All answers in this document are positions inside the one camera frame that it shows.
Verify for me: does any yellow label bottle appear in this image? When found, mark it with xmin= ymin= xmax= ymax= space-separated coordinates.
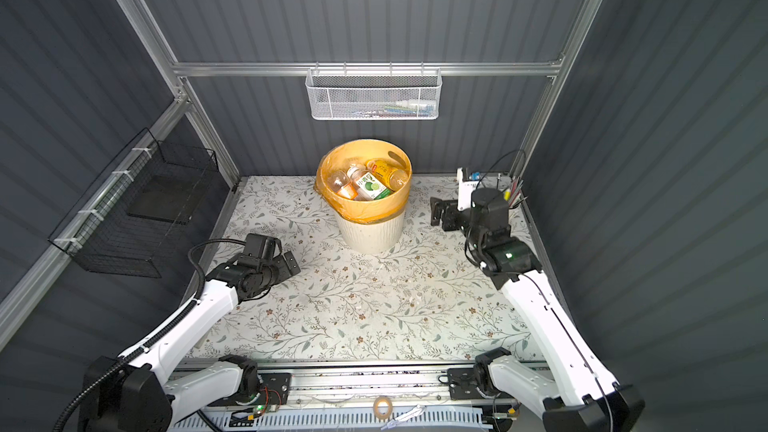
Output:
xmin=366 ymin=159 xmax=409 ymax=191

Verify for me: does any floral table mat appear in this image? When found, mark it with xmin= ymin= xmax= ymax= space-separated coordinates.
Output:
xmin=190 ymin=176 xmax=543 ymax=361

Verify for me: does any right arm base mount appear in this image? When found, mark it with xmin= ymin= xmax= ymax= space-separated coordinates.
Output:
xmin=446 ymin=367 xmax=513 ymax=401

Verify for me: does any orange label crushed bottle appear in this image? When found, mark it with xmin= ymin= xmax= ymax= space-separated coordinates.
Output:
xmin=327 ymin=170 xmax=358 ymax=200

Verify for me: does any white pen holder cup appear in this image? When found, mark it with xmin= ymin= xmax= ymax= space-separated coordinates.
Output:
xmin=502 ymin=177 xmax=526 ymax=209

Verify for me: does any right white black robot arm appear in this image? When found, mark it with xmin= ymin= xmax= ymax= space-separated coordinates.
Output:
xmin=430 ymin=169 xmax=645 ymax=431

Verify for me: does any white tube in basket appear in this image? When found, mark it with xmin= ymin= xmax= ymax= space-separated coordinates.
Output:
xmin=395 ymin=99 xmax=438 ymax=113

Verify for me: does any green label small bottle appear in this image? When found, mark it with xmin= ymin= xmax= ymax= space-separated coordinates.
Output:
xmin=347 ymin=165 xmax=392 ymax=201

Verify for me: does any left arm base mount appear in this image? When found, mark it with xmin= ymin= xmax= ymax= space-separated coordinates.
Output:
xmin=209 ymin=372 xmax=293 ymax=407

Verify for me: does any black wire side basket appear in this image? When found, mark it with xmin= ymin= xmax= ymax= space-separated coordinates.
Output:
xmin=48 ymin=130 xmax=219 ymax=279

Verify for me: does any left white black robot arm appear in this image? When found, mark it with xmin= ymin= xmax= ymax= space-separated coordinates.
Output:
xmin=53 ymin=233 xmax=300 ymax=431

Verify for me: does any yellow bin liner bag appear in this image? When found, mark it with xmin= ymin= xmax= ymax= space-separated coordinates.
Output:
xmin=314 ymin=139 xmax=412 ymax=225

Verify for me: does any cream ribbed waste bin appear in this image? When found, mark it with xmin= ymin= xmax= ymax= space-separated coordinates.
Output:
xmin=335 ymin=211 xmax=405 ymax=254

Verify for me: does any white wire wall basket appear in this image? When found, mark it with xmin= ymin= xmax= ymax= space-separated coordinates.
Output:
xmin=305 ymin=69 xmax=443 ymax=121

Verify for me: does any masking tape roll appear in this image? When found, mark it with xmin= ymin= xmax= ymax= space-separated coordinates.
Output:
xmin=373 ymin=396 xmax=394 ymax=421

